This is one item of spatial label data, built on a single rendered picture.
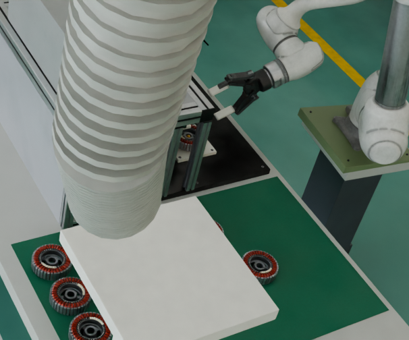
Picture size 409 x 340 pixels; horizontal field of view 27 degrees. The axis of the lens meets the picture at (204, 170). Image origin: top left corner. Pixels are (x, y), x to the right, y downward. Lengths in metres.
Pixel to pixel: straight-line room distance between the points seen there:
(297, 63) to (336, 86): 1.93
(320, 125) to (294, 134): 1.24
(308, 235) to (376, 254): 1.20
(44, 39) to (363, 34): 3.25
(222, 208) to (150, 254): 0.85
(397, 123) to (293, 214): 0.45
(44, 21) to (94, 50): 1.44
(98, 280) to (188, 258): 0.21
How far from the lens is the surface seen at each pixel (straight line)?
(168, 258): 1.87
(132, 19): 0.89
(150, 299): 1.79
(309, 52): 2.92
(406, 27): 2.66
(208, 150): 2.84
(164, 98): 1.02
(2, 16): 2.70
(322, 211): 3.30
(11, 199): 2.60
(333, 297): 2.56
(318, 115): 3.16
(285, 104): 4.54
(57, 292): 2.32
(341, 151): 3.03
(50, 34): 2.38
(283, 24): 2.95
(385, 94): 2.79
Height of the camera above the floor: 2.56
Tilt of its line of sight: 40 degrees down
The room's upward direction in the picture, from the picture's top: 15 degrees clockwise
